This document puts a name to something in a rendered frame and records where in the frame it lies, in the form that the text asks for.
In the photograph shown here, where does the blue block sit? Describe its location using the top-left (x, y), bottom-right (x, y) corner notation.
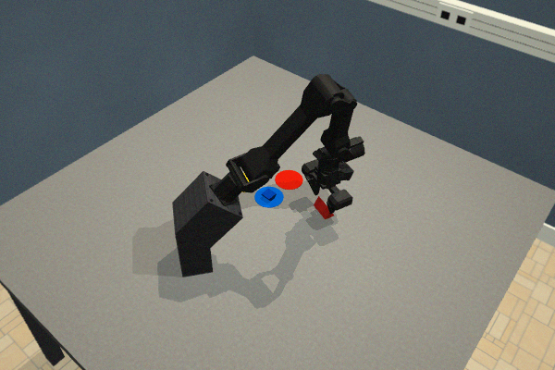
top-left (262, 189), bottom-right (277, 201)

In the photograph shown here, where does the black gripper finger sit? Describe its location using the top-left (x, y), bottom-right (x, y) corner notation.
top-left (306, 177), bottom-right (320, 195)
top-left (327, 201), bottom-right (335, 214)

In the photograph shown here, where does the blue circle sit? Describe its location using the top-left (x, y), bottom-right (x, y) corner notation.
top-left (254, 187), bottom-right (284, 208)

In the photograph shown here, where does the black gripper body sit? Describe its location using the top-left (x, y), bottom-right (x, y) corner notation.
top-left (302, 159), bottom-right (353, 210)

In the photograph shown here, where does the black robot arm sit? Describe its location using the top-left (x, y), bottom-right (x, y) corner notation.
top-left (209, 74), bottom-right (365, 206)

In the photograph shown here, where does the red circle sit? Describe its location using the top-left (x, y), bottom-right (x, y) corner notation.
top-left (275, 170), bottom-right (303, 190)

